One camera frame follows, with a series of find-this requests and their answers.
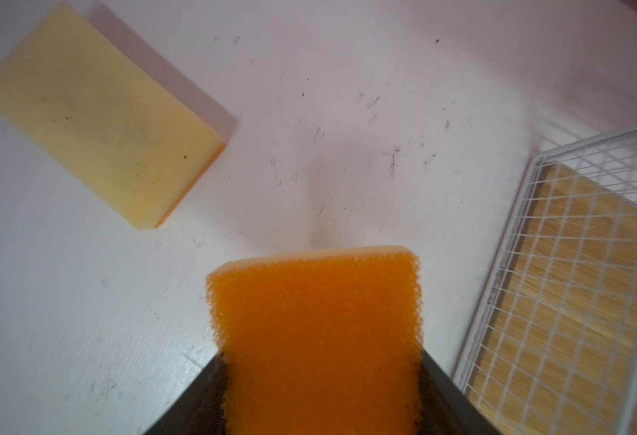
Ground orange sponge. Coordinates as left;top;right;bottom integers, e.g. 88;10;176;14
206;246;423;434

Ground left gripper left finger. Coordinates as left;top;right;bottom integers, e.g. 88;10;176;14
144;353;228;435

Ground white wire wooden shelf rack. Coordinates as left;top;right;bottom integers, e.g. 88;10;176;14
454;126;637;434

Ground beige sponge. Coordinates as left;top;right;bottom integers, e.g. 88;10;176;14
0;3;225;229

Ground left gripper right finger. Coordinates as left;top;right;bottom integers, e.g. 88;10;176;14
418;350;500;435

